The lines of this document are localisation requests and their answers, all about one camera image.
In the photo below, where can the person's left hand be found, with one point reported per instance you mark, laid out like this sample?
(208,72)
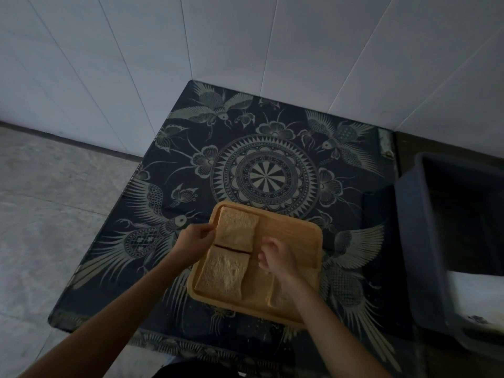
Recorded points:
(193,244)

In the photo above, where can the person's right hand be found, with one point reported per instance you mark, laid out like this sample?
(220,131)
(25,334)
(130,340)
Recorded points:
(279,259)

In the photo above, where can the wooden tray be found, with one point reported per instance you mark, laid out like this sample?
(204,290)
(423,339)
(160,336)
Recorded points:
(291,240)

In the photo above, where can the brown bread slice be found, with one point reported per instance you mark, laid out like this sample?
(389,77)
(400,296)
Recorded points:
(222,273)
(281,301)
(236,228)

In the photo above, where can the grey plastic tub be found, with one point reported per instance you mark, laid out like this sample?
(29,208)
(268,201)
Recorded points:
(417,251)

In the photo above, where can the white paper bread bag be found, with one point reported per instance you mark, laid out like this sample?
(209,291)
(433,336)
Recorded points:
(476,299)

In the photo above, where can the person's left forearm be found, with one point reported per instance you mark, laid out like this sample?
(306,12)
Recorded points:
(110,326)

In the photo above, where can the person's right forearm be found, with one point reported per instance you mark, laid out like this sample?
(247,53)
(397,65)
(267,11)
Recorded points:
(338,334)

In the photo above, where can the dark patterned tablecloth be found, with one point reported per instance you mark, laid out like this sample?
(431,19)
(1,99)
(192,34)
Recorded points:
(267,153)

